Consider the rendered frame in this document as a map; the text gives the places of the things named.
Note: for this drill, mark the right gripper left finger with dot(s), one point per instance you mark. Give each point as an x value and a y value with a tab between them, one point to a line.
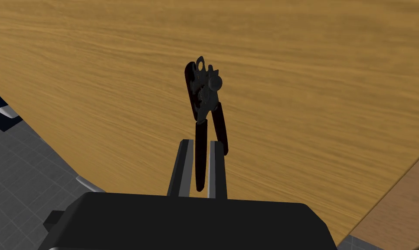
181	170

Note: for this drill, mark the black can opener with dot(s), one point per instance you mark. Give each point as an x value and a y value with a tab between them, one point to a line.
203	93

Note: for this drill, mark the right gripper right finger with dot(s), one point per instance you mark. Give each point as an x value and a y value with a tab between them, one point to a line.
217	173

